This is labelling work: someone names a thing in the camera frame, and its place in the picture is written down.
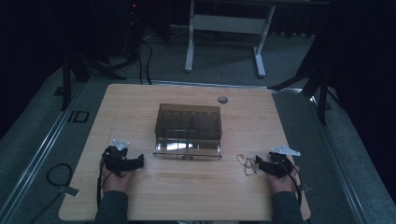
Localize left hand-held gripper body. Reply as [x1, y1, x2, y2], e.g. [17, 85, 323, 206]
[102, 138, 132, 177]

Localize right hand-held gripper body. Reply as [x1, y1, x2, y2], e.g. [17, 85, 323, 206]
[268, 144, 302, 179]

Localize person's left hand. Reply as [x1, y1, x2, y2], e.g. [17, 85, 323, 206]
[101, 167, 136, 196]

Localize brown transparent storage box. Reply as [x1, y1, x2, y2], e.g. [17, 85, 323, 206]
[151, 103, 224, 162]

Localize black metal stand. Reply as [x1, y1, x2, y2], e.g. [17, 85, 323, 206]
[53, 54, 92, 112]
[266, 61, 333, 126]

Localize right hand-held gripper cable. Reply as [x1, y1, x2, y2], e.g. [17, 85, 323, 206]
[278, 155, 305, 207]

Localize hand-held gripper cable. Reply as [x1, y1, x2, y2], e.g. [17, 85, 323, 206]
[95, 158, 114, 210]
[278, 155, 305, 207]

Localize left hand-held gripper cable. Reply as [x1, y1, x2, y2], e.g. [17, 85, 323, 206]
[95, 158, 114, 210]

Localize metal floor rail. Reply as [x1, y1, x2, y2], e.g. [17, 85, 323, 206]
[306, 92, 372, 224]
[0, 81, 89, 224]

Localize black looped floor cable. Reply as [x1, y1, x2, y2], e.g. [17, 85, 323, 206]
[46, 162, 75, 189]

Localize black floor cables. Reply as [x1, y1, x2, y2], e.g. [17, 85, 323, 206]
[87, 36, 154, 86]

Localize white desk frame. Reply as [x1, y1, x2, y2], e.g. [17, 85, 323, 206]
[184, 0, 277, 78]

